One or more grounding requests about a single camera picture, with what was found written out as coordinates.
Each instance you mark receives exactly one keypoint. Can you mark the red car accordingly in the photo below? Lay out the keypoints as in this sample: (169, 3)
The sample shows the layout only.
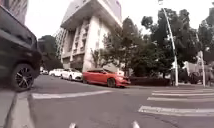
(105, 77)

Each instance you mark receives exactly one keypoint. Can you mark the white car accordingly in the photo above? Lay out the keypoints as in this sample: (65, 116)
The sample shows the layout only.
(71, 74)
(55, 72)

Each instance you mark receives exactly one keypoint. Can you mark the pale tall building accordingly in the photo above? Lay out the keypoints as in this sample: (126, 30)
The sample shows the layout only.
(85, 33)

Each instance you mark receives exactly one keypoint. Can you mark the low dark hedge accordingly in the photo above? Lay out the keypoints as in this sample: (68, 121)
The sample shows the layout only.
(148, 81)

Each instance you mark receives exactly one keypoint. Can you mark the group of dark trees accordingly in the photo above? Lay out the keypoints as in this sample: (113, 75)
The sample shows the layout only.
(151, 46)

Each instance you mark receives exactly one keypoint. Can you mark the grey asphalt road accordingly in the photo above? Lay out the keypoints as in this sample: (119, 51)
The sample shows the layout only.
(95, 111)

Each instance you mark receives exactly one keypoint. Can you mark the white lamp pole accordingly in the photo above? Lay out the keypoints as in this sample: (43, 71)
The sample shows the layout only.
(172, 46)

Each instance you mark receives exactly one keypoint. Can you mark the robot's own part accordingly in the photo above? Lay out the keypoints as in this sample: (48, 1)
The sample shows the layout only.
(136, 125)
(72, 125)

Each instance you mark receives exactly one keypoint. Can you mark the black car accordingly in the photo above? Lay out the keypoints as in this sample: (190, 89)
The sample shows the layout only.
(15, 56)

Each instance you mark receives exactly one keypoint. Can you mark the thin pale pole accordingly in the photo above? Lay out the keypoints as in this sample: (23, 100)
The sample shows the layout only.
(202, 68)

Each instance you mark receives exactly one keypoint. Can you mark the grey kerb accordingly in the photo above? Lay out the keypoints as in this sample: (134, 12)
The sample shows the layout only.
(15, 111)

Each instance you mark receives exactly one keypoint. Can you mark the grey building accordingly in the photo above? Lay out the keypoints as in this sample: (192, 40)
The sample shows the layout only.
(15, 8)

